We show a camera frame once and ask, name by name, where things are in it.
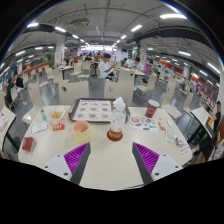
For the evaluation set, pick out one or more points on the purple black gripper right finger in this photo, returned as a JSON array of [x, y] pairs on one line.
[[153, 166]]

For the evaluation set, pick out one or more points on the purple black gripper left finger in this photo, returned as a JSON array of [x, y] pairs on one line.
[[71, 165]]

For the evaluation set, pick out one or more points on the clear plastic bottle amber liquid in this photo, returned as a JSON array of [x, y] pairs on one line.
[[118, 117]]

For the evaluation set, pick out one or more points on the yellow cup with pink inside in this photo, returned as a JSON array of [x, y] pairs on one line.
[[81, 131]]

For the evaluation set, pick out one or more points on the pink white leaflet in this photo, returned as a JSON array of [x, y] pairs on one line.
[[182, 145]]

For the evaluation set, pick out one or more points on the small red sauce packet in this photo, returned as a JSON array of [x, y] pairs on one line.
[[59, 127]]

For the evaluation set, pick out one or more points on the colourful paper flyer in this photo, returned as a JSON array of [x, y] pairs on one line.
[[143, 123]]

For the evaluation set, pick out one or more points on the dark red round coaster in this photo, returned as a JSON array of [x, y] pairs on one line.
[[114, 136]]

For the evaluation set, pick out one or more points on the red carton box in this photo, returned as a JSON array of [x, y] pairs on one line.
[[27, 143]]

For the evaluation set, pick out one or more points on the white receipt card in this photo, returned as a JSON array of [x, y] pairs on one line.
[[39, 127]]

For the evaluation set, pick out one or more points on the bag of fried food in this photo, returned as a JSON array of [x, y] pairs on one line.
[[56, 115]]

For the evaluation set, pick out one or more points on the small teal bottle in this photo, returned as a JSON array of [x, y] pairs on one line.
[[44, 117]]

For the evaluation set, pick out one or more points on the dark food tray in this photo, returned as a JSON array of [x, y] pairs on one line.
[[97, 110]]

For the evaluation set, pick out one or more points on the red paper cup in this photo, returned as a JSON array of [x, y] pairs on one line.
[[151, 108]]

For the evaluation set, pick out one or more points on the beige chair front left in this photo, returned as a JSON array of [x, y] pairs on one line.
[[69, 92]]

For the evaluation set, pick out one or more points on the beige chair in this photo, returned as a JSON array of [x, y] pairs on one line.
[[119, 89], [37, 103], [69, 92]]

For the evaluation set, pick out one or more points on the left neighbouring table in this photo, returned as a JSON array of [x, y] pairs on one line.
[[7, 118]]

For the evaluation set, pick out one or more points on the beige chair front right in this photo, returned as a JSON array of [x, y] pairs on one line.
[[119, 89]]

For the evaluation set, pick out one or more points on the beige chair left side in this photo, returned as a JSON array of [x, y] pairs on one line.
[[37, 103]]

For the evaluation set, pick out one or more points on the person in white shirt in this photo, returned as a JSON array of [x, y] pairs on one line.
[[106, 70]]

